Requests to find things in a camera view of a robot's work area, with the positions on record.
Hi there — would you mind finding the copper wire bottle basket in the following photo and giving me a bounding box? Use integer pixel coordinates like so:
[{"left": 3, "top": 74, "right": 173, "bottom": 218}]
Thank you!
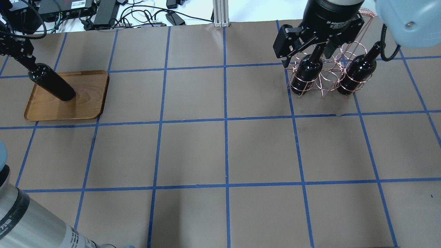
[{"left": 287, "top": 6, "right": 376, "bottom": 97}]

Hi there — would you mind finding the dark wine bottle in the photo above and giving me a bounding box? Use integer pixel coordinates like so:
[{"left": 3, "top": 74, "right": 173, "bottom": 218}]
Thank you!
[
  {"left": 291, "top": 43, "right": 326, "bottom": 95},
  {"left": 337, "top": 41, "right": 382, "bottom": 95},
  {"left": 20, "top": 58, "right": 76, "bottom": 101}
]

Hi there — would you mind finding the black power adapter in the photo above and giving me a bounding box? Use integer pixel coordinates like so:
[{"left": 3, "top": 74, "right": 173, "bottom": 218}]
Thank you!
[{"left": 165, "top": 12, "right": 186, "bottom": 26}]

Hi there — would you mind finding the aluminium frame post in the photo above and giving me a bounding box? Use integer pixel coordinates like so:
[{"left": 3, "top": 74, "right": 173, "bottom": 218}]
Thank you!
[{"left": 213, "top": 0, "right": 230, "bottom": 27}]

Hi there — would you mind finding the black power brick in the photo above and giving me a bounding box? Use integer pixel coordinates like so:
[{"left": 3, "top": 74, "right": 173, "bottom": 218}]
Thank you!
[{"left": 93, "top": 0, "right": 120, "bottom": 29}]

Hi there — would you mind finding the wooden tray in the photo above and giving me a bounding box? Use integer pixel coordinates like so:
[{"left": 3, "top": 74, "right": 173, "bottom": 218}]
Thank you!
[{"left": 24, "top": 70, "right": 109, "bottom": 121}]

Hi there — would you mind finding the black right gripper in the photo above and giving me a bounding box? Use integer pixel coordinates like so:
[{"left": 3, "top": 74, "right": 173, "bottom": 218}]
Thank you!
[{"left": 273, "top": 0, "right": 365, "bottom": 69}]

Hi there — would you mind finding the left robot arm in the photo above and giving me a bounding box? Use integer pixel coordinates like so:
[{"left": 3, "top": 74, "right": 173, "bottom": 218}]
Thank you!
[{"left": 0, "top": 24, "right": 113, "bottom": 248}]

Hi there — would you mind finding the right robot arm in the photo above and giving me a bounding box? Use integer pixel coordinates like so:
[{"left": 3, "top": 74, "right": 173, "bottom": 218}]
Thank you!
[{"left": 273, "top": 0, "right": 441, "bottom": 68}]

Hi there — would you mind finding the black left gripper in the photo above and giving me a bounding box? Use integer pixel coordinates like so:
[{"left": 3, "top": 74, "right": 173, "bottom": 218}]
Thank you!
[{"left": 0, "top": 22, "right": 35, "bottom": 66}]

